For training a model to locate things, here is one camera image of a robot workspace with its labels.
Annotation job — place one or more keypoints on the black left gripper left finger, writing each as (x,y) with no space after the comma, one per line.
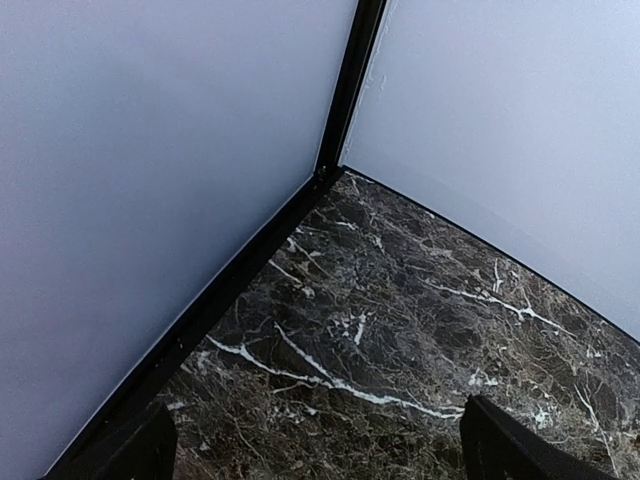
(143,447)

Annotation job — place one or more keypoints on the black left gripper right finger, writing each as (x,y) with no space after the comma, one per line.
(496,446)

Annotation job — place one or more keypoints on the black enclosure frame post left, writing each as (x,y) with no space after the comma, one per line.
(141,386)

